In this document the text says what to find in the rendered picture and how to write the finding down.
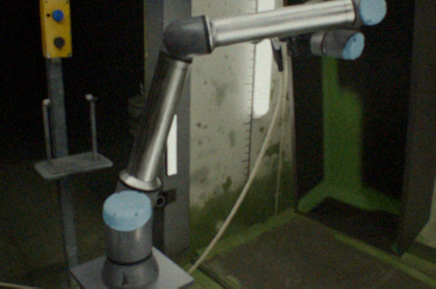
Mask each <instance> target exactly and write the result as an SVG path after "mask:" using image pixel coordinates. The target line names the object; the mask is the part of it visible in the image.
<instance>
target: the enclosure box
mask: <svg viewBox="0 0 436 289"><path fill-rule="evenodd" d="M309 1H311V0H283V7H288V6H292V5H303V4H305V3H307V2H309ZM385 3H386V13H385V16H384V18H382V20H381V21H380V22H379V23H376V24H374V25H360V29H359V33H361V34H362V35H363V36H364V48H363V51H362V52H361V54H360V56H359V57H358V58H354V59H351V58H348V59H344V58H335V57H328V56H319V55H316V57H307V56H299V57H294V56H287V78H288V94H289V110H290V139H291V154H292V170H293V185H294V212H295V213H297V214H300V215H302V216H305V217H307V218H308V219H311V220H313V221H315V222H318V223H320V224H322V225H325V226H326V227H329V228H333V229H334V230H336V231H339V232H341V233H343V234H346V235H348V236H350V237H351V238H354V239H357V240H360V241H362V242H364V243H366V244H368V245H370V246H373V247H376V248H379V249H381V250H382V251H384V252H387V253H388V254H393V255H394V256H397V257H399V258H401V257H402V256H403V254H404V253H405V252H406V250H407V249H408V248H409V247H410V246H411V244H412V243H413V241H414V239H415V238H416V236H417V235H418V234H419V233H420V232H421V231H422V230H423V229H424V227H425V226H426V224H427V223H428V221H429V220H430V218H431V206H432V200H433V194H434V181H435V175H436V0H385Z"/></svg>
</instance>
